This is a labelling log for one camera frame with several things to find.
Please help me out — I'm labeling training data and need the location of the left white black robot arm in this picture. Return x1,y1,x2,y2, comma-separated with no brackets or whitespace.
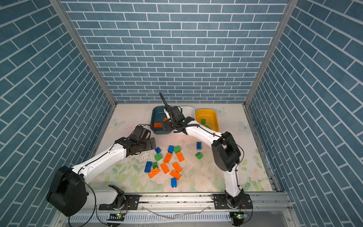
46,125,156,217

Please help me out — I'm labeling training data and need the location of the yellow plastic bin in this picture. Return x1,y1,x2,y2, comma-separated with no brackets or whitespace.
195,109,219,132

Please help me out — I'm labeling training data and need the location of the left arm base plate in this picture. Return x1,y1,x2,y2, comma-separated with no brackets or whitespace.
98,194,140,211

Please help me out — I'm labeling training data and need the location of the blue lego long left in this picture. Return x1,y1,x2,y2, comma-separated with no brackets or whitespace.
144,161,152,173

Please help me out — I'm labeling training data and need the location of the white plastic bin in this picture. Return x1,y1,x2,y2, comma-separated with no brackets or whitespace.
178,106,196,120

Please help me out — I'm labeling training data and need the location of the green lego small top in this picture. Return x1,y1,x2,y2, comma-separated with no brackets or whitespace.
195,152,203,159

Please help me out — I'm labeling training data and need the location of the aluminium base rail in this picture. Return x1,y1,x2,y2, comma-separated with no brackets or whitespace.
96,192,293,212

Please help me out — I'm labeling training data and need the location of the blue lego small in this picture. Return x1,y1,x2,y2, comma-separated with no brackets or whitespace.
167,146,174,154
155,147,161,154

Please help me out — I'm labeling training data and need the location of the blue lego small top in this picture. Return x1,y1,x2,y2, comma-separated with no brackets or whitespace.
167,146,174,154

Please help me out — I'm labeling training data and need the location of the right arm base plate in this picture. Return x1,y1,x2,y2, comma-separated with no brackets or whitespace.
211,193,253,210

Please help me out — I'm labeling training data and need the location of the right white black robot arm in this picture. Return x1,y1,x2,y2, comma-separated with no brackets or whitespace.
162,104,244,208

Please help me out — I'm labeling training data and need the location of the left green circuit board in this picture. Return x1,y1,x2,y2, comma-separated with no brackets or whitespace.
106,213,126,222

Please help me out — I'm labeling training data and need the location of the green circuit board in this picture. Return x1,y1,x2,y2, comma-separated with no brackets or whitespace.
106,213,126,222
230,212,248,226

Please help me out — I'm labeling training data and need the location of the dark teal plastic bin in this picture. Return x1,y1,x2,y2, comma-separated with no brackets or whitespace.
150,106,171,135

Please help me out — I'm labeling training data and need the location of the green lego small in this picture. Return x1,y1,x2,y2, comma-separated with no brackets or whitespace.
152,162,158,169
195,152,203,159

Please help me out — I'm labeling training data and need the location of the blue lego bottom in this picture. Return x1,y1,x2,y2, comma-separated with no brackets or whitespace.
171,178,178,188

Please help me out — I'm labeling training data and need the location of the green lego small lower-left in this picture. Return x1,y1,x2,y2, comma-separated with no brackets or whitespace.
152,162,158,169

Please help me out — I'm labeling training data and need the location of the right green circuit board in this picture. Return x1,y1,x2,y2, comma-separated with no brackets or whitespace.
230,212,248,226

